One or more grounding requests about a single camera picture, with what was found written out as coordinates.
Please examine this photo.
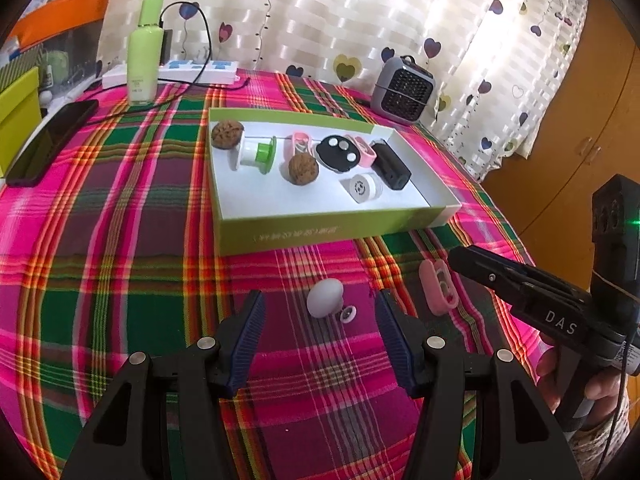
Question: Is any white heart-print curtain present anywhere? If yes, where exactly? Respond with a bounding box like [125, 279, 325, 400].
[97, 0, 591, 183]

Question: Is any black oval three-button device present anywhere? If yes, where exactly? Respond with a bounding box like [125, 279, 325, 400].
[315, 135, 358, 172]

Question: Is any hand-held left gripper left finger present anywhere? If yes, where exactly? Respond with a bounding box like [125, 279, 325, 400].
[60, 290, 267, 480]

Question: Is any small pink roller massager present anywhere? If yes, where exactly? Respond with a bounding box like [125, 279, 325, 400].
[285, 131, 315, 161]

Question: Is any white round cap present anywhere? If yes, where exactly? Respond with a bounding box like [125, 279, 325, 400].
[342, 172, 385, 204]

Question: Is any black rectangular sensor light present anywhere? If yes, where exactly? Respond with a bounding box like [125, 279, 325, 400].
[370, 139, 413, 192]

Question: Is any grey small heater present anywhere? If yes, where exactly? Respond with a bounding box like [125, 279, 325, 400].
[372, 55, 436, 123]

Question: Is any pink clip-shaped massager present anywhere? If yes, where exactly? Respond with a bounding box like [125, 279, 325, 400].
[345, 135, 377, 167]

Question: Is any pink green plaid tablecloth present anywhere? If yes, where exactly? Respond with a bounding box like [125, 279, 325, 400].
[0, 67, 631, 480]

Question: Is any green and white cardboard box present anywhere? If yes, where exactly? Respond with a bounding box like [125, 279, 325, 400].
[207, 106, 463, 257]

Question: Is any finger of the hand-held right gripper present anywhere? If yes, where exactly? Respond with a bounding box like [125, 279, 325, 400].
[446, 246, 591, 307]

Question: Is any light green bottle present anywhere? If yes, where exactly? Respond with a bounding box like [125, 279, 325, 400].
[126, 0, 165, 107]

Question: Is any white mushroom-shaped massager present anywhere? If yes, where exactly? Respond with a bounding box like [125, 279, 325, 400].
[306, 279, 358, 323]

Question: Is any green white striped box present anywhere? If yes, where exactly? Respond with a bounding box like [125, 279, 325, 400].
[0, 42, 45, 91]

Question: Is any white and green roller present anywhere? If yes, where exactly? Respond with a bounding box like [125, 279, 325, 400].
[231, 135, 278, 175]

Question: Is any brown walnut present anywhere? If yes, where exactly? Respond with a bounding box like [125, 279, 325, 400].
[211, 120, 246, 151]
[285, 154, 320, 188]

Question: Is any wooden cabinet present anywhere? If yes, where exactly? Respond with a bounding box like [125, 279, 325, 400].
[482, 0, 640, 301]

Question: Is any person's right forearm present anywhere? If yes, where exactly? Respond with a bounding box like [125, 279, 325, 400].
[565, 400, 633, 480]

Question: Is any lime green shoebox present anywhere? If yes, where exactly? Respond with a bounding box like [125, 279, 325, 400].
[0, 67, 41, 176]

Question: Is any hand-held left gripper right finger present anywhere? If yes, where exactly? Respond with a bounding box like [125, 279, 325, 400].
[374, 289, 583, 480]

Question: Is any black smartphone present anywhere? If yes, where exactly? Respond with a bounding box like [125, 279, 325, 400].
[4, 99, 100, 188]

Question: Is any pink oval clip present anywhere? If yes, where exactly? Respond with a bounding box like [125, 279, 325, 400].
[418, 259, 458, 316]

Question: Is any orange plastic tray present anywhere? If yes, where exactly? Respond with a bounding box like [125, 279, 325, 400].
[10, 0, 113, 46]

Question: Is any person's right hand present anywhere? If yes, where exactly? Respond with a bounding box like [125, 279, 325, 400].
[536, 345, 631, 416]

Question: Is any clear storage box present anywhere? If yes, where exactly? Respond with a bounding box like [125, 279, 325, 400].
[42, 25, 106, 86]

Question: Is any black charger cable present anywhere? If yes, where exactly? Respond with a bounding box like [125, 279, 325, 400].
[87, 1, 253, 126]

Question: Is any white power strip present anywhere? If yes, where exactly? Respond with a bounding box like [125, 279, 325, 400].
[101, 59, 240, 88]

